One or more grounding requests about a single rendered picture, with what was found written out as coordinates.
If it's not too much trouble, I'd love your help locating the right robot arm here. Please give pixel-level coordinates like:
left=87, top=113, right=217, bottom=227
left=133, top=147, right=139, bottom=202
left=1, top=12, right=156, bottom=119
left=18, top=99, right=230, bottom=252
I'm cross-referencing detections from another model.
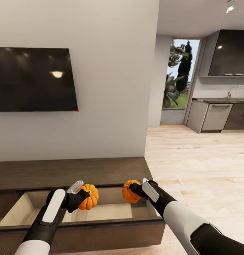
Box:
left=129, top=178, right=244, bottom=255

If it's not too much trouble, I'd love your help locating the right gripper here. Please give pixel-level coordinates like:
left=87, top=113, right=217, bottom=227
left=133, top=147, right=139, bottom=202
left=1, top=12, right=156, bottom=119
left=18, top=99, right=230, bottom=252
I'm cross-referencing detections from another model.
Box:
left=129, top=182, right=149, bottom=200

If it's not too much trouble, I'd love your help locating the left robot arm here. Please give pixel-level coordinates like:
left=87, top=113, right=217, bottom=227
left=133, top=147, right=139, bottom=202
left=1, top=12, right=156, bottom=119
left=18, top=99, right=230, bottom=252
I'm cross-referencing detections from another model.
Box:
left=15, top=180, right=90, bottom=255

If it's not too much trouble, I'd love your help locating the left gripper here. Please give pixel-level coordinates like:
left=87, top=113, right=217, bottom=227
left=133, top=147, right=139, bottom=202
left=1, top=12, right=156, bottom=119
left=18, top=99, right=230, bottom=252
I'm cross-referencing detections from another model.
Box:
left=67, top=189, right=90, bottom=214

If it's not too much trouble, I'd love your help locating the pumpkin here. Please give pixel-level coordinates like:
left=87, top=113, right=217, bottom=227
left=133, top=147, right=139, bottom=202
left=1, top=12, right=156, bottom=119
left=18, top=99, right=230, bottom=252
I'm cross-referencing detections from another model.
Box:
left=122, top=180, right=141, bottom=203
left=78, top=184, right=99, bottom=210

